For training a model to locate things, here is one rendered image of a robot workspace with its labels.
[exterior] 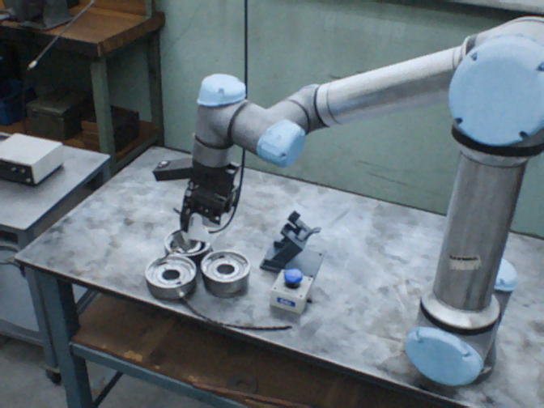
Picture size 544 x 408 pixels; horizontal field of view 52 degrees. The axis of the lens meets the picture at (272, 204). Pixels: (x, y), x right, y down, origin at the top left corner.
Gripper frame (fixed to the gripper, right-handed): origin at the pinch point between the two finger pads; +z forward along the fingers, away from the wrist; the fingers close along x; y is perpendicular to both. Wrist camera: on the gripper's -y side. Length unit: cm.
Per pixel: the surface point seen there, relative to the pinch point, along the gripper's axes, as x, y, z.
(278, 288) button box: 1.1, 20.7, 5.0
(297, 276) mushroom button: 3.1, 23.3, 1.7
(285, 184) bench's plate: 46.9, 6.4, 12.6
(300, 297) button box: 0.6, 25.5, 4.2
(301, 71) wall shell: 164, -26, 31
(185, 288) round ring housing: -5.2, 3.1, 9.5
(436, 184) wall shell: 164, 53, 62
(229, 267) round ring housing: 5.7, 8.0, 9.7
